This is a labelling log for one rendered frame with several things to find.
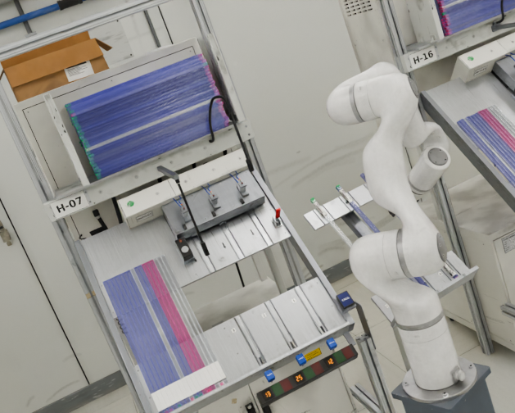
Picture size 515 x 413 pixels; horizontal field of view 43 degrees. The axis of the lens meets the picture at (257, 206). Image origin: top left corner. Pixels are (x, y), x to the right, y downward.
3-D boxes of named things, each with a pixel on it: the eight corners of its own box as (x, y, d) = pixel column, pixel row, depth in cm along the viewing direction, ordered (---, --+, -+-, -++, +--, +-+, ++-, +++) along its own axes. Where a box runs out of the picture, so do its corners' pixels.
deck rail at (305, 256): (353, 329, 215) (354, 322, 209) (348, 333, 214) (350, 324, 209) (253, 174, 250) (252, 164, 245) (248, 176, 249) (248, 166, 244)
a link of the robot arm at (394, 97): (391, 279, 167) (455, 270, 159) (375, 283, 156) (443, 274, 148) (359, 89, 172) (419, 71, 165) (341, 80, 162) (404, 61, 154)
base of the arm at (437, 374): (491, 365, 167) (472, 302, 162) (450, 410, 156) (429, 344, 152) (430, 353, 182) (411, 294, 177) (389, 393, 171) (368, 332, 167)
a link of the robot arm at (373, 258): (439, 328, 156) (411, 238, 150) (366, 335, 165) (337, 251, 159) (447, 302, 166) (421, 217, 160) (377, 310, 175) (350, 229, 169)
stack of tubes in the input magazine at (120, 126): (232, 124, 234) (205, 52, 228) (97, 180, 223) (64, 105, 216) (223, 124, 246) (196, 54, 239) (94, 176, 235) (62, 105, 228)
